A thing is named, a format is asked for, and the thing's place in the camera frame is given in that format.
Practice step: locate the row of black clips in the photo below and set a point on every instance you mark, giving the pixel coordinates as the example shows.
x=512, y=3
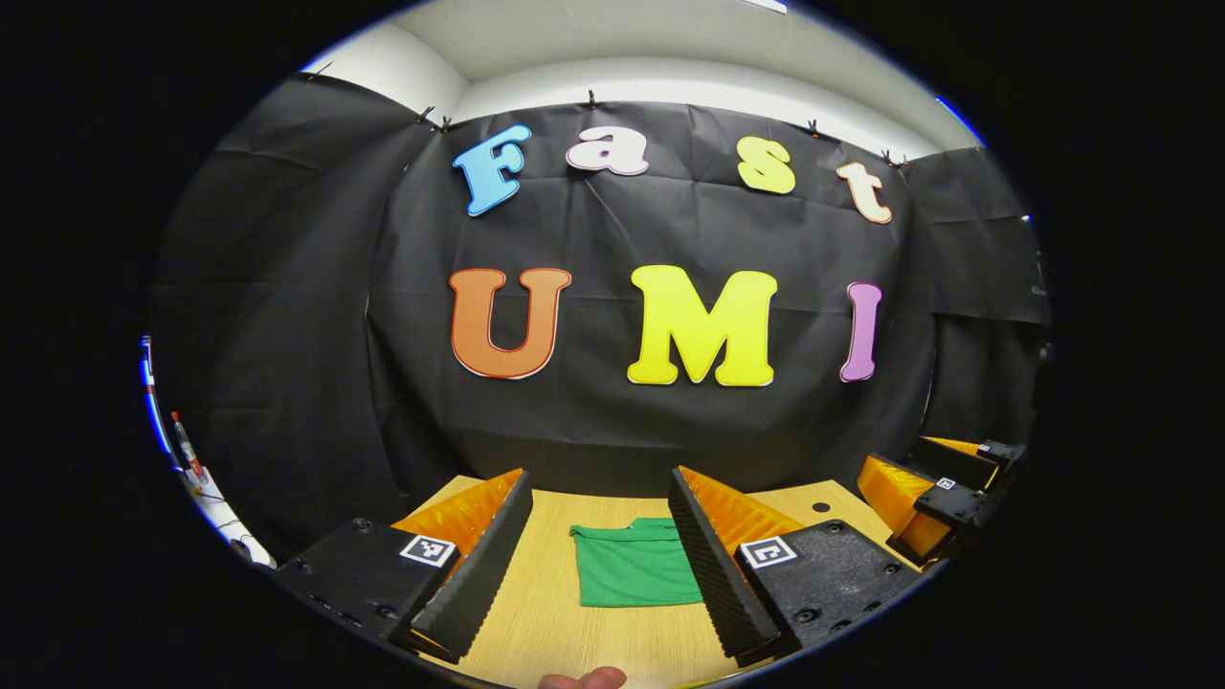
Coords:
x=591, y=100

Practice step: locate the computer monitor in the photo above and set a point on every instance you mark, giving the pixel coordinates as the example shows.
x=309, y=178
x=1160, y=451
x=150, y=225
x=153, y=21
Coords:
x=153, y=402

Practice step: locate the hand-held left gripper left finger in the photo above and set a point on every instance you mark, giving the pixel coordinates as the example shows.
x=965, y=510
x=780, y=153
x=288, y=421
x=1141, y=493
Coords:
x=478, y=574

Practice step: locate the ceiling light panel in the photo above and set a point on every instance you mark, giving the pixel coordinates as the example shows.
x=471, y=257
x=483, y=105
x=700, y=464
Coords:
x=768, y=5

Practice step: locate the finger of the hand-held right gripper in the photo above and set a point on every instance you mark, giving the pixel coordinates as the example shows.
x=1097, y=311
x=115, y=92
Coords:
x=900, y=498
x=957, y=464

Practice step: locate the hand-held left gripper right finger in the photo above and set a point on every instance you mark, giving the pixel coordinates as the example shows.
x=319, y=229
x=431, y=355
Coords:
x=713, y=574

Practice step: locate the green T-shirt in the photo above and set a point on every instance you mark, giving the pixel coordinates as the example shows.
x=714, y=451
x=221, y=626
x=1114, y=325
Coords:
x=632, y=569

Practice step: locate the white desk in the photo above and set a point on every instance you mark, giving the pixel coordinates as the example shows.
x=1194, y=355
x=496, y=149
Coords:
x=225, y=517

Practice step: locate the clear water bottle red cap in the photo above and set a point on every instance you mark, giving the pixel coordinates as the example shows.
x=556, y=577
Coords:
x=186, y=448

